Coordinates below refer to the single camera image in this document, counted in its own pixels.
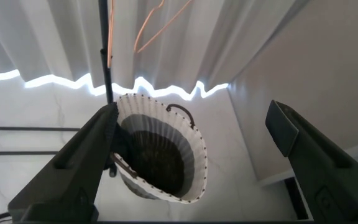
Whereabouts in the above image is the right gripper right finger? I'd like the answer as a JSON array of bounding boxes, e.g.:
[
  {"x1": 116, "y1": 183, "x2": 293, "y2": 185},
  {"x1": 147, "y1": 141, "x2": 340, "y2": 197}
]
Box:
[{"x1": 265, "y1": 99, "x2": 358, "y2": 223}]

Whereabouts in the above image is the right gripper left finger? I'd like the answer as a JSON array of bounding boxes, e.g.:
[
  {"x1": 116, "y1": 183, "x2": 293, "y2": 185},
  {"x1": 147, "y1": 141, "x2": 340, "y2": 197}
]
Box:
[{"x1": 7, "y1": 101, "x2": 119, "y2": 223}]

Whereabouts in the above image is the white laundry basket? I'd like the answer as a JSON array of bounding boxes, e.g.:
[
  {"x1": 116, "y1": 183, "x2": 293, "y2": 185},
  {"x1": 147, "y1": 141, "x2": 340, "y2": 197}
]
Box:
[{"x1": 112, "y1": 93, "x2": 209, "y2": 205}]

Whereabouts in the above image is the black clothes rack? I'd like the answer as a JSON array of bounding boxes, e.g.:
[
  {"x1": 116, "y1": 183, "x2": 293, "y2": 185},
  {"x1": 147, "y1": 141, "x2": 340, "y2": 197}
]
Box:
[{"x1": 0, "y1": 0, "x2": 115, "y2": 156}]

